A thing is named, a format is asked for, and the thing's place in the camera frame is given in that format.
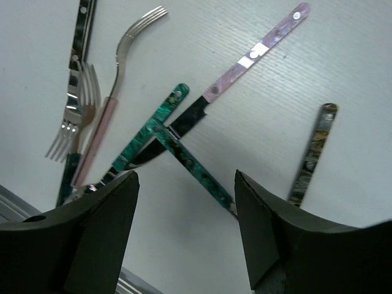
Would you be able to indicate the knife with green handle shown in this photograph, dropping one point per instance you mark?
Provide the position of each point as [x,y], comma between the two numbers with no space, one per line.
[192,165]

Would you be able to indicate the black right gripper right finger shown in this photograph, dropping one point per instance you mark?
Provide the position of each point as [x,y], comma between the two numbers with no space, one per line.
[289,250]

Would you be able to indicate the knife with pink handle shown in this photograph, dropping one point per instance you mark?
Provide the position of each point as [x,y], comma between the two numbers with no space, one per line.
[141,150]

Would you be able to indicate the aluminium table frame rail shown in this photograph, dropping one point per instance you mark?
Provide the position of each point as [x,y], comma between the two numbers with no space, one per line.
[14,209]

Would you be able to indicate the fork with green handle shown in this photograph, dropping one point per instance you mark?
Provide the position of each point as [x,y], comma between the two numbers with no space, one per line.
[90,100]

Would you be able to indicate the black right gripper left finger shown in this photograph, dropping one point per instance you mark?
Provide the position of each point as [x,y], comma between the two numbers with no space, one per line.
[76,248]

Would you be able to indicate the spoon with green handle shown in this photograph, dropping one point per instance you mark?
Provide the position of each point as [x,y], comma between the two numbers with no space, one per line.
[128,154]

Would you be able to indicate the fork with dark handle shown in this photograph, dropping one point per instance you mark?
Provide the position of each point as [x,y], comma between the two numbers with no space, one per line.
[73,110]

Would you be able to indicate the knife with dark handle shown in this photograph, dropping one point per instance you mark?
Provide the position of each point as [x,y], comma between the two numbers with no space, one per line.
[314,148]

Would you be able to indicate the fork with pink handle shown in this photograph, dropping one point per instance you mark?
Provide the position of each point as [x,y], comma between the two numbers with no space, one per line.
[111,101]

